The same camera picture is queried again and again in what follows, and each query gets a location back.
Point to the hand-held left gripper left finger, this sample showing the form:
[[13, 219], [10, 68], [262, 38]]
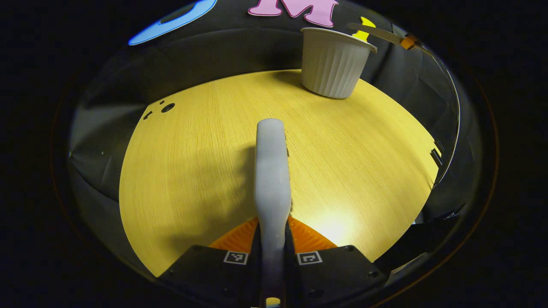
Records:
[[214, 278]]

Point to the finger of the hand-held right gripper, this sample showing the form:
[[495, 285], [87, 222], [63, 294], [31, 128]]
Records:
[[409, 42]]

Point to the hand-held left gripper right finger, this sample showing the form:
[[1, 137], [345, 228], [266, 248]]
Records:
[[334, 273]]

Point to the grey dustpan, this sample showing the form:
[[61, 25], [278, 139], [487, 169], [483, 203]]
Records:
[[376, 34]]

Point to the grey ribbed garbage bin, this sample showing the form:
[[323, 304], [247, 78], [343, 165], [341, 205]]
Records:
[[332, 68]]

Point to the small grey broom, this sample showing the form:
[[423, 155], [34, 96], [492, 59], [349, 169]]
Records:
[[272, 171]]

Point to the black backdrop cloth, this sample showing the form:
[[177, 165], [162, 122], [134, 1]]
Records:
[[239, 51]]

